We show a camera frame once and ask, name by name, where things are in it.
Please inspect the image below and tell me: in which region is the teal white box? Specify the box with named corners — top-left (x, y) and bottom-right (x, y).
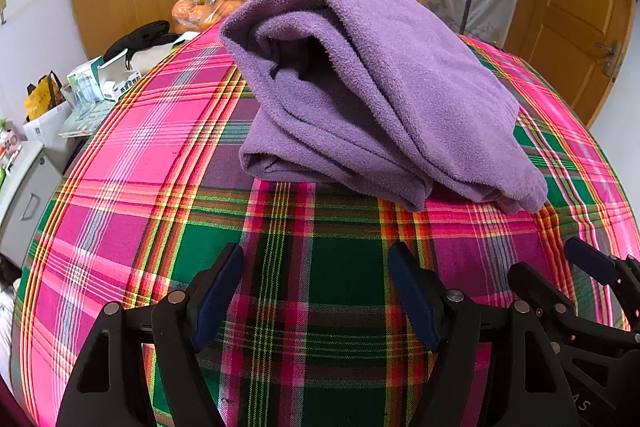
top-left (67, 59), bottom-right (108, 105)

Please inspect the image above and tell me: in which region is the pink plaid bed sheet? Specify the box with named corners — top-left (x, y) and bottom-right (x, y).
top-left (12, 32), bottom-right (640, 427)

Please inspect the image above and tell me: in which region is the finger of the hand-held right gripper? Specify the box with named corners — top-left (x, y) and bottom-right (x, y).
top-left (507, 261), bottom-right (583, 333)
top-left (564, 237), bottom-right (640, 333)

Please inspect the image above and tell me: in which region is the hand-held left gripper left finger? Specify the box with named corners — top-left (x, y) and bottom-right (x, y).
top-left (56, 243), bottom-right (246, 427)

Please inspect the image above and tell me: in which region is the grey drawer cabinet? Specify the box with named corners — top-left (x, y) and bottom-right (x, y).
top-left (0, 142), bottom-right (63, 268)

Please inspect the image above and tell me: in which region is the purple sweater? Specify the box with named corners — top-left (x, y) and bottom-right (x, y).
top-left (219, 0), bottom-right (548, 214)

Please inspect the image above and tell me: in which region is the green white medicine box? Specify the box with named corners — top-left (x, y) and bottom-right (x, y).
top-left (97, 49), bottom-right (143, 102)

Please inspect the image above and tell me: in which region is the black garment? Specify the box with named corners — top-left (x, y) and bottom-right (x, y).
top-left (102, 20), bottom-right (181, 58)

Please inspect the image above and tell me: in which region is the wooden door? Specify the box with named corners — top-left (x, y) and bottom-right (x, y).
top-left (502, 0), bottom-right (636, 128)

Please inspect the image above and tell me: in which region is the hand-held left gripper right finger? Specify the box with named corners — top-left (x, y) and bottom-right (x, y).
top-left (387, 242), bottom-right (583, 427)

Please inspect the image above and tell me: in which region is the white carton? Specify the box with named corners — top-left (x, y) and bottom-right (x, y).
top-left (22, 99), bottom-right (76, 142)

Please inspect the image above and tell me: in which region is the bag of oranges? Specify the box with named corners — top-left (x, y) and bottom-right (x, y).
top-left (171, 0), bottom-right (256, 34)

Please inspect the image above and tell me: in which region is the yellow bag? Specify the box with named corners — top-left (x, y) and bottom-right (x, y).
top-left (25, 72), bottom-right (68, 120)

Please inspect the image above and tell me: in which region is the metal door handle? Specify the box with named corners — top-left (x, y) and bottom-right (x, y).
top-left (595, 41), bottom-right (623, 78)

